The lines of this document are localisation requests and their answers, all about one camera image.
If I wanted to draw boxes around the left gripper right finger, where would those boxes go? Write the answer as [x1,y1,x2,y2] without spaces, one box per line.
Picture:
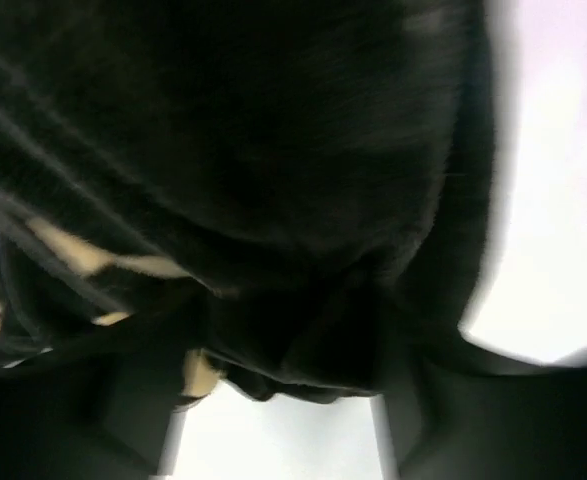
[376,321,587,480]

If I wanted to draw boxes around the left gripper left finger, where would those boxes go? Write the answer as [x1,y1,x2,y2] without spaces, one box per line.
[0,299,209,480]

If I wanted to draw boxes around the black pillowcase with beige flowers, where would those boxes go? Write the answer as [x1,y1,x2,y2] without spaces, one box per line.
[0,0,499,406]

